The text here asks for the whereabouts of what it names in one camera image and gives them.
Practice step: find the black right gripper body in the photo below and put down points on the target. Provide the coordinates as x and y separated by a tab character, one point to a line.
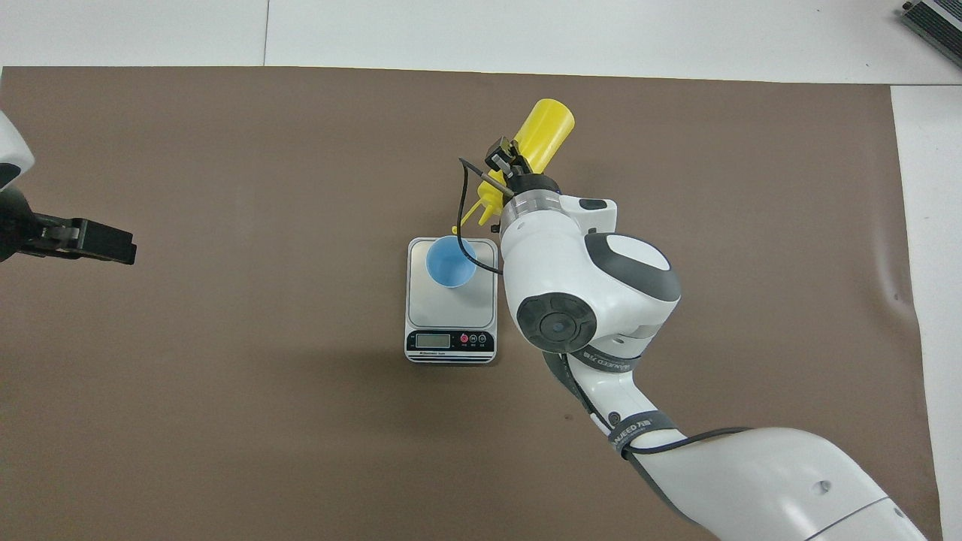
535	184

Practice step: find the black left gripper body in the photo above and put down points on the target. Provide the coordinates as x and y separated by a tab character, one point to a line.
26	233

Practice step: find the yellow squeeze seasoning bottle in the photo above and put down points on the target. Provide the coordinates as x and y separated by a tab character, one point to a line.
545	131

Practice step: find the light blue plastic cup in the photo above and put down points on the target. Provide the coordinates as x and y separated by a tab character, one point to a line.
449	263

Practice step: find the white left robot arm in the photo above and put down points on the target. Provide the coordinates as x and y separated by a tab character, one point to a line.
11	150

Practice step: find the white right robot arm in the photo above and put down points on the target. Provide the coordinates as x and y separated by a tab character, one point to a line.
571	263

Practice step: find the silver digital kitchen scale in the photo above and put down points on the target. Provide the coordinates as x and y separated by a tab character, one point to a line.
443	315

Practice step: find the brown table mat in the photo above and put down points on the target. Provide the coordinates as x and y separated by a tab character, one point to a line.
225	421

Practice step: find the grey metal device box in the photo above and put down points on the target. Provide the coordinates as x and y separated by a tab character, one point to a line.
939	22

